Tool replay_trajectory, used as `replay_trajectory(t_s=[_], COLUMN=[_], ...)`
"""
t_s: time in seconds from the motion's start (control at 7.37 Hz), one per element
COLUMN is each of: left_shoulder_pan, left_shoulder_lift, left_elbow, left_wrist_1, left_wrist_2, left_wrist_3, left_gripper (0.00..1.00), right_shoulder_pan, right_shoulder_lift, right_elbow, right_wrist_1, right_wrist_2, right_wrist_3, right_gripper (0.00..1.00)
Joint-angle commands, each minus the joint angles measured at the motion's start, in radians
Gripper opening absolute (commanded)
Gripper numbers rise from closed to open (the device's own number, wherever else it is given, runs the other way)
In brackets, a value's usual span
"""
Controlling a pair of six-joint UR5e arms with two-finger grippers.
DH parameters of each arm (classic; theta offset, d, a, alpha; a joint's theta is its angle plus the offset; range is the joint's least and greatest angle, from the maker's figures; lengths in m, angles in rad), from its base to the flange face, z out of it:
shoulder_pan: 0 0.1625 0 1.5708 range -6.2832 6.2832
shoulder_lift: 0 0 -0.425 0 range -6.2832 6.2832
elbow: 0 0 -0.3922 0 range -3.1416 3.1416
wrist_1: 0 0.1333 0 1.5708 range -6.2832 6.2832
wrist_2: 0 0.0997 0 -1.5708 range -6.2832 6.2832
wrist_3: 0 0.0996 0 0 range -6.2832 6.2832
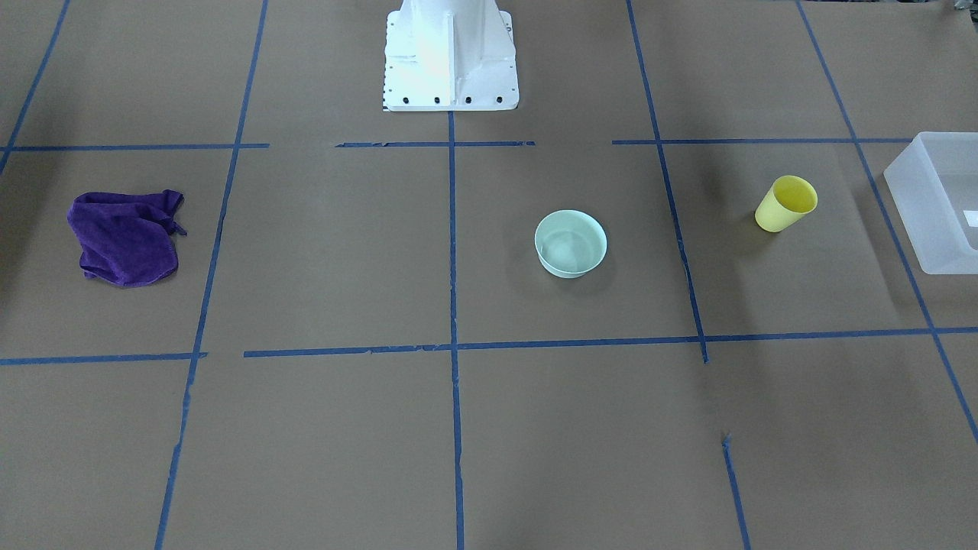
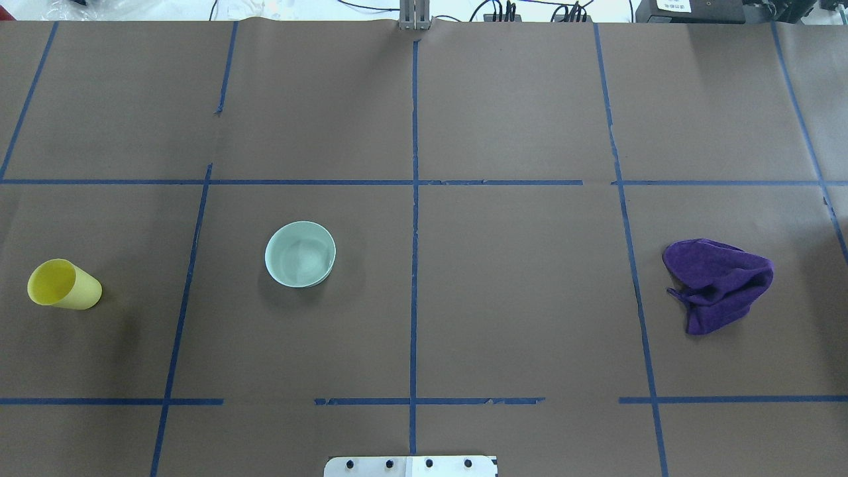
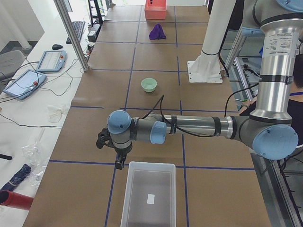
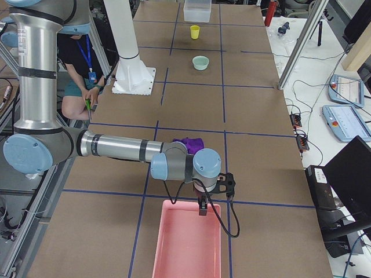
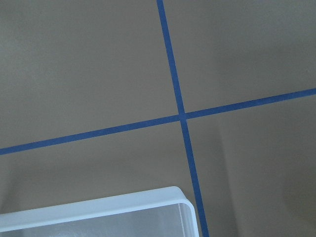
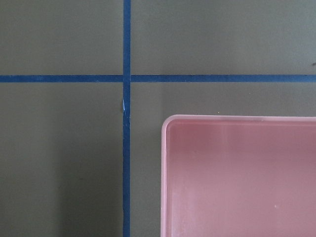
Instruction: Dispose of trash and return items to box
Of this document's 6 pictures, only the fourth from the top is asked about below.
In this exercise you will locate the red cylinder bottle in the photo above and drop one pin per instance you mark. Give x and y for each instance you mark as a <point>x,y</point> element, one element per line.
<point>270,12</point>

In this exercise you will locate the seated person in black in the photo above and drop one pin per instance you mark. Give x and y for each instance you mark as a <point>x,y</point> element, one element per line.
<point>87,79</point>

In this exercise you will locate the blue black tool on table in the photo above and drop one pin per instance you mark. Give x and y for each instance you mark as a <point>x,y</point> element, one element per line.
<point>283,29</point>

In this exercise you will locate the orange black connector upper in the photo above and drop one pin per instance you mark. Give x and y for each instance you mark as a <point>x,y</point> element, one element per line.
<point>295,120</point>

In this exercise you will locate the green handled screwdriver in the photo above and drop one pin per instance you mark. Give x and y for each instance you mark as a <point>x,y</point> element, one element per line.
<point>88,107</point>

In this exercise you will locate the teach pendant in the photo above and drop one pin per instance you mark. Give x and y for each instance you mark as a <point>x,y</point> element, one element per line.
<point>345,90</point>
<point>345,122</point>

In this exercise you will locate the black monitor on stand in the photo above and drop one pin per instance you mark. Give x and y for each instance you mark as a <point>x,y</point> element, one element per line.
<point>340,191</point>

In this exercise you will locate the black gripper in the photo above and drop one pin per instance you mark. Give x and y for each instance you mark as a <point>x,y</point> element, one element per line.
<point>200,193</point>

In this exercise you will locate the yellow plastic cup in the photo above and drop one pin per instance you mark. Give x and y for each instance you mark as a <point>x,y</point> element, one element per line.
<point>194,31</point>

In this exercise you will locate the pink plastic bin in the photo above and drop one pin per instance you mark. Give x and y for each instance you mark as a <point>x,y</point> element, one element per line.
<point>188,245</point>

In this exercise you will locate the orange black connector lower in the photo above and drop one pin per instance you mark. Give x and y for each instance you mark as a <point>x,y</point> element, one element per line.
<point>302,142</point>

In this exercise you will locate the black tripod leg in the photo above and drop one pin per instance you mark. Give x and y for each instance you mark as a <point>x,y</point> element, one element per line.
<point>319,33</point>

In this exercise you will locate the mint green bowl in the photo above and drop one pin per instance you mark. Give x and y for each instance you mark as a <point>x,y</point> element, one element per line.
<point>200,63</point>

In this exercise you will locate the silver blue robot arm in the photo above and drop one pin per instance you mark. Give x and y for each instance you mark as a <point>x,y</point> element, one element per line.
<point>40,141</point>

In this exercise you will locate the translucent plastic box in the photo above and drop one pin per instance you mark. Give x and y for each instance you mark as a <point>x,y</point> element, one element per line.
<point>197,11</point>

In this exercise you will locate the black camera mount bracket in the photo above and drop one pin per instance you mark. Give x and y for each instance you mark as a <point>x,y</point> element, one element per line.
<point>225,184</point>

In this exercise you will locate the upper teach pendant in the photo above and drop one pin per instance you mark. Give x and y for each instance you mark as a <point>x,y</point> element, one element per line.
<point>345,90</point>

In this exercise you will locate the aluminium frame post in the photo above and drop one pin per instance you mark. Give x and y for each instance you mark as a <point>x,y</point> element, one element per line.
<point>307,30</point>

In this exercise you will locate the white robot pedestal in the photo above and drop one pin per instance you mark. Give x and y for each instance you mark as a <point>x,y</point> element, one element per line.
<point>132,75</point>

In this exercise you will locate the lower teach pendant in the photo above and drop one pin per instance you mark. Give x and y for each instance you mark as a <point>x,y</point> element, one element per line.
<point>345,122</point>

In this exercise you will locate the purple cloth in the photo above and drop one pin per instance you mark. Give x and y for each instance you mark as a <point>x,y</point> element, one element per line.
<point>193,145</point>

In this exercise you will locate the wooden beam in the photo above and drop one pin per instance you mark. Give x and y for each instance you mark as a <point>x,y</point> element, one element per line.
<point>359,52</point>

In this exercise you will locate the orange black connector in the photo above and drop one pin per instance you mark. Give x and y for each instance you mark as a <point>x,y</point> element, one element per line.
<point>295,120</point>
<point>302,142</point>

